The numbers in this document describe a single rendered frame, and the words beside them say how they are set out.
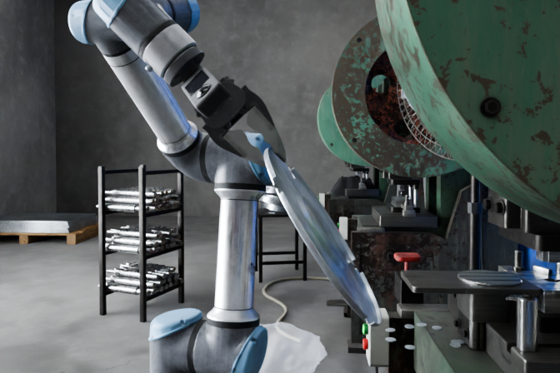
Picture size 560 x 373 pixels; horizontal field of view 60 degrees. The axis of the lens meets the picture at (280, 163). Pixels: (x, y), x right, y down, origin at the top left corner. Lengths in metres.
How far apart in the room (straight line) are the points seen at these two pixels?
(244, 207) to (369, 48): 1.51
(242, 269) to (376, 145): 1.43
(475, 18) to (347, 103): 1.79
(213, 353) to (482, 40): 0.80
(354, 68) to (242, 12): 5.71
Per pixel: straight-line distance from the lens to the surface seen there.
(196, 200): 7.88
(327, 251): 0.65
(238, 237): 1.06
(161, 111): 1.02
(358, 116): 2.38
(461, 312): 1.15
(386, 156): 2.38
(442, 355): 1.08
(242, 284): 1.07
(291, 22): 7.90
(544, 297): 1.10
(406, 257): 1.40
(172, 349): 1.14
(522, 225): 1.08
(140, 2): 0.76
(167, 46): 0.73
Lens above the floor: 1.05
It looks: 1 degrees down
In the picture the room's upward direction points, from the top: straight up
